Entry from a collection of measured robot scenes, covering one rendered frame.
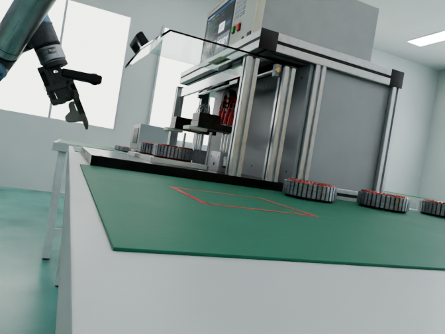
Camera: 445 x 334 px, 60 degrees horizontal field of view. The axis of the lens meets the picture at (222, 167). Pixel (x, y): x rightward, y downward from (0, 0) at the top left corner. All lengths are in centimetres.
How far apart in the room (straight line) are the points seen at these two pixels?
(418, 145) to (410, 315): 851
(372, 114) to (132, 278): 99
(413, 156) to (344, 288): 841
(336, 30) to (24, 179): 507
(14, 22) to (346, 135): 88
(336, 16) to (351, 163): 42
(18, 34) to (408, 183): 800
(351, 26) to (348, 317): 111
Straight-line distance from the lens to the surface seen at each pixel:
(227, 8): 130
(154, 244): 22
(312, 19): 116
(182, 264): 19
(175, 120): 128
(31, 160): 577
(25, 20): 111
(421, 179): 879
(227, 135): 110
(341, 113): 105
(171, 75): 599
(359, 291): 21
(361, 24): 125
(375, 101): 112
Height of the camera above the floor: 80
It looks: 1 degrees down
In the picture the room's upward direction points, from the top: 9 degrees clockwise
